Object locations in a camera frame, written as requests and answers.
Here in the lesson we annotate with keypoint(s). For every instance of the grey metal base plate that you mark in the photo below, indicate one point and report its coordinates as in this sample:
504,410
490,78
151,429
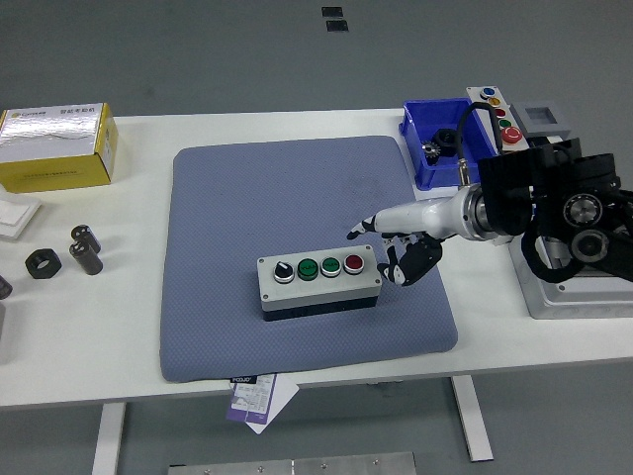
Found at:
297,467

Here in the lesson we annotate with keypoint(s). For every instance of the blue plastic bin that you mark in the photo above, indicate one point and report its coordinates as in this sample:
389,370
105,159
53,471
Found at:
435,175

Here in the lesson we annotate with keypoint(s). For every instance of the white card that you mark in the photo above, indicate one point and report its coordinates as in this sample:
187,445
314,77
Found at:
284,396

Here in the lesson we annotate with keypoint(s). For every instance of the blue-grey fabric mat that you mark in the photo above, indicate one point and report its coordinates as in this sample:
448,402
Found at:
272,198

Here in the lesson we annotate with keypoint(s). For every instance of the grey five-button control box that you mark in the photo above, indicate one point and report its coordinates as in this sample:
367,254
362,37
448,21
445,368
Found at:
482,96

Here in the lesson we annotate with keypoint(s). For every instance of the black floor socket plate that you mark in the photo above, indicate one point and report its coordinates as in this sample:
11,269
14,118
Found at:
332,12
336,26

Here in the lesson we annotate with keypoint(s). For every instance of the small metal gear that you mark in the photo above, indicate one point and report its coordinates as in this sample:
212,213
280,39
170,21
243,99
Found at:
431,152

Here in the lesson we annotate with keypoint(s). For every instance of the large black hex nut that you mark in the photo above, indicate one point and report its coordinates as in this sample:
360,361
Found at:
445,138
49,269

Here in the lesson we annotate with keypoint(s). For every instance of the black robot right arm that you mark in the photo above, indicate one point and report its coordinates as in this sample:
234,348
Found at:
509,198

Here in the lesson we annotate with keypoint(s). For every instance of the grey four-button control box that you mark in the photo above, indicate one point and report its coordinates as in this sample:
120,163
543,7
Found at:
316,292

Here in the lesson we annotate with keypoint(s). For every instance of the grey square frame box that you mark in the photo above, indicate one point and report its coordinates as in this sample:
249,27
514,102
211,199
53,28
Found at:
559,126

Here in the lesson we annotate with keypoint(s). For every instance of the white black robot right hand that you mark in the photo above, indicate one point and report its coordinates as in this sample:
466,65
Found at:
435,215

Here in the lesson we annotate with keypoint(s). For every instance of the black cylindrical capacitor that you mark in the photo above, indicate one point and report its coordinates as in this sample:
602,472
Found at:
88,259
84,233

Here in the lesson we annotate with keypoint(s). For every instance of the white table leg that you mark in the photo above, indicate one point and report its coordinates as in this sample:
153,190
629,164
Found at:
472,420
109,440

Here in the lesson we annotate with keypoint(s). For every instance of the purple white product tag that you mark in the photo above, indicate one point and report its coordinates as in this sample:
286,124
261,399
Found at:
249,401

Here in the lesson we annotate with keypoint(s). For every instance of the grey distribution box clear lid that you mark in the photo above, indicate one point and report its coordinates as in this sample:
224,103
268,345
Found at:
569,297

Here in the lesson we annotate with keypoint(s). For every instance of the yellow cardboard box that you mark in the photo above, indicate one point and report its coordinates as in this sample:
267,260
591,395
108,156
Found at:
49,163

